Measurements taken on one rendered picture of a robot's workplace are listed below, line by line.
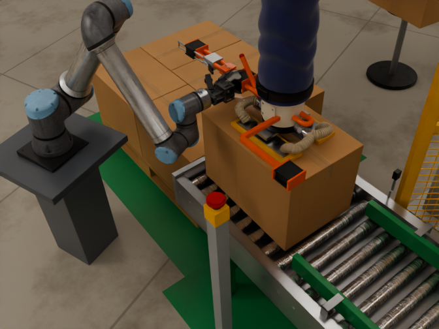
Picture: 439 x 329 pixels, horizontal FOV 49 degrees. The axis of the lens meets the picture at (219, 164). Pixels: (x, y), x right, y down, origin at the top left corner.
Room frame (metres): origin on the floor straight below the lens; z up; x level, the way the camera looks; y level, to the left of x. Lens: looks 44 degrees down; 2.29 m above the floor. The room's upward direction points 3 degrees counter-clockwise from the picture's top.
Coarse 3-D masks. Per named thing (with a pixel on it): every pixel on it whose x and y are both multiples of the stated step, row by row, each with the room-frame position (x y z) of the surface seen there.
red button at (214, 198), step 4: (216, 192) 1.16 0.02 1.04; (208, 196) 1.14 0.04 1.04; (212, 196) 1.14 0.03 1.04; (216, 196) 1.14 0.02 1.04; (220, 196) 1.14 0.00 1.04; (224, 196) 1.14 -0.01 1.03; (208, 200) 1.12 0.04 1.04; (212, 200) 1.12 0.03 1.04; (216, 200) 1.12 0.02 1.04; (220, 200) 1.12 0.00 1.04; (224, 200) 1.12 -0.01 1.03; (208, 204) 1.11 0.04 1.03; (212, 204) 1.11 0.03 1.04; (216, 204) 1.10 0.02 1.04; (220, 204) 1.11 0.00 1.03; (224, 204) 1.11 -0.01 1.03; (212, 208) 1.12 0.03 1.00; (216, 208) 1.10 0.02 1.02
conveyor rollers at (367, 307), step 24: (312, 240) 1.30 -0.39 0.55; (384, 240) 1.28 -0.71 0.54; (288, 264) 1.19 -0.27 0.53; (312, 264) 1.17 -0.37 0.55; (384, 264) 1.15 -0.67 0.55; (408, 264) 1.15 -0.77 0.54; (312, 288) 1.06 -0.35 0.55; (360, 288) 1.05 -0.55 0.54; (384, 288) 1.04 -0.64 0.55; (432, 288) 1.04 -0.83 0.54; (408, 312) 0.95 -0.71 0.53; (432, 312) 0.93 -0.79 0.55
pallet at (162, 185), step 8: (104, 120) 2.77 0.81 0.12; (112, 128) 2.66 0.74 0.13; (128, 144) 2.48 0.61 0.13; (128, 152) 2.52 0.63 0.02; (136, 152) 2.39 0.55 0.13; (136, 160) 2.44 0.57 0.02; (144, 160) 2.30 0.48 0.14; (144, 168) 2.32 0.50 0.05; (152, 168) 2.23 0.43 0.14; (152, 176) 2.27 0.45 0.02; (160, 176) 2.15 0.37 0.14; (160, 184) 2.20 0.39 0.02; (168, 184) 2.08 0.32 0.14; (168, 192) 2.12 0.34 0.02
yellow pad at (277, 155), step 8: (256, 120) 1.64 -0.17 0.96; (240, 128) 1.59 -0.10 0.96; (248, 128) 1.58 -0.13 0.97; (256, 136) 1.53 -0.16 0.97; (280, 136) 1.52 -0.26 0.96; (256, 144) 1.50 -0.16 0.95; (264, 144) 1.48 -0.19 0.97; (272, 144) 1.47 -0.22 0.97; (280, 144) 1.47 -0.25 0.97; (272, 152) 1.43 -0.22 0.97; (280, 152) 1.42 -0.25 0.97; (280, 160) 1.39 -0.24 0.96
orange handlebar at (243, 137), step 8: (200, 56) 2.00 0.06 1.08; (216, 64) 1.91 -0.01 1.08; (224, 64) 1.91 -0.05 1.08; (232, 64) 1.90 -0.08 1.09; (224, 72) 1.85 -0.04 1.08; (248, 88) 1.72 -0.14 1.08; (304, 112) 1.52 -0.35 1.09; (272, 120) 1.49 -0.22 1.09; (296, 120) 1.49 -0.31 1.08; (312, 120) 1.47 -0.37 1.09; (256, 128) 1.44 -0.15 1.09; (264, 128) 1.45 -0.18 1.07; (240, 136) 1.40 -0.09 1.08; (248, 136) 1.41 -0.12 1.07; (248, 144) 1.35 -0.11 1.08; (256, 152) 1.31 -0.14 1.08; (264, 152) 1.30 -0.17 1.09; (264, 160) 1.28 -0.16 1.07; (272, 160) 1.26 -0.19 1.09
